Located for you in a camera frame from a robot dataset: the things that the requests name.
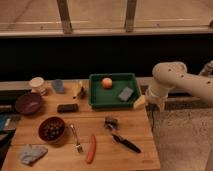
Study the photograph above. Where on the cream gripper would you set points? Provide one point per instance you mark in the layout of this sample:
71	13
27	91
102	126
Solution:
140	102

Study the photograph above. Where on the yellow banana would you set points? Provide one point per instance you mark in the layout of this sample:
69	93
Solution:
76	88

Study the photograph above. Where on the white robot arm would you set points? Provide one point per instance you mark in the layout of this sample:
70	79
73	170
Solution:
169	75

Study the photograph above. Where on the blue plastic cup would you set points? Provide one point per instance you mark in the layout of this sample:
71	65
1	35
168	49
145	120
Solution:
58	86

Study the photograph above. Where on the grey sponge in tray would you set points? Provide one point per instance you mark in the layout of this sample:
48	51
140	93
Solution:
125	94

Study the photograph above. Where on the small dark metal clip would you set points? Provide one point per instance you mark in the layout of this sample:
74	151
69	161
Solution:
111	123

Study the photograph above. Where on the orange peach fruit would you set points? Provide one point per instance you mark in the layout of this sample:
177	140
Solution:
106	83

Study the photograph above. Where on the green plastic tray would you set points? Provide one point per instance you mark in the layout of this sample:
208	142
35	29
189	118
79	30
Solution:
100	98

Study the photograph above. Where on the small dark round tin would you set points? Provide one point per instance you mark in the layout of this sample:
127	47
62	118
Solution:
82	93

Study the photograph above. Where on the orange carrot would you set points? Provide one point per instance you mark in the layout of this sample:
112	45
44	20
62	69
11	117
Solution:
92	150

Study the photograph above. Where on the silver fork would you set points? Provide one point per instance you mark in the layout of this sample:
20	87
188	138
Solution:
77	143

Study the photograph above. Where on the black rectangular block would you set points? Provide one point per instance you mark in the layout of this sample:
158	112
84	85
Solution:
66	108

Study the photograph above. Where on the dark red bowl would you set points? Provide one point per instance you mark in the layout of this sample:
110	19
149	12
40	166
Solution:
51	129

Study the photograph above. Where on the white ceramic mug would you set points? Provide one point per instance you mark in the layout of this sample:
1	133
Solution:
38	85

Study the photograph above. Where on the purple bowl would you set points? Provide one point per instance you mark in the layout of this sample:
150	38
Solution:
28	103

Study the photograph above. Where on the blue grey cloth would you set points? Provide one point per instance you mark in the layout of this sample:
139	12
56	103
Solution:
30	154

